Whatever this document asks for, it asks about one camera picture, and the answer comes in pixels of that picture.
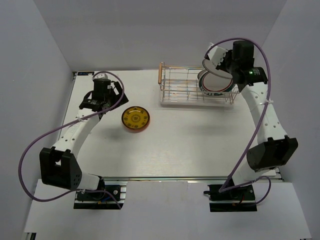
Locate yellow patterned plate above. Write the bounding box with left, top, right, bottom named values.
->
left=121, top=106, right=151, bottom=128

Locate white plate red lettering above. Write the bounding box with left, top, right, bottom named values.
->
left=202, top=59, right=232, bottom=80

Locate orange plate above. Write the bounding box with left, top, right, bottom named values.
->
left=122, top=121, right=150, bottom=134

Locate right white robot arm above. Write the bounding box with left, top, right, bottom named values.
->
left=208, top=39, right=298, bottom=200

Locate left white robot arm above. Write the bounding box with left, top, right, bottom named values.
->
left=39, top=78, right=129, bottom=200

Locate black label sticker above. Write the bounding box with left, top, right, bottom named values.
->
left=77, top=71, right=95, bottom=76

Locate white plate green rim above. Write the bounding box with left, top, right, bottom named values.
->
left=198, top=72, right=235, bottom=96

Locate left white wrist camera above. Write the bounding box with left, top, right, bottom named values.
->
left=92, top=72, right=109, bottom=80

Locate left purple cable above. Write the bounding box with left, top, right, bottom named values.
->
left=18, top=71, right=126, bottom=210

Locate purple cable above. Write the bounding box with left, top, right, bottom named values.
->
left=18, top=71, right=126, bottom=210
left=204, top=37, right=272, bottom=205

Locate metal wire dish rack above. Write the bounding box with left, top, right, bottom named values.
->
left=157, top=62, right=240, bottom=107

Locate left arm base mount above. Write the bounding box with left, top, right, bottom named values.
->
left=73, top=178, right=127, bottom=210

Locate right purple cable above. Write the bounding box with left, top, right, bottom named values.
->
left=204, top=37, right=272, bottom=205

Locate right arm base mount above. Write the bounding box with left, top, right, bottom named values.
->
left=203, top=184, right=257, bottom=213

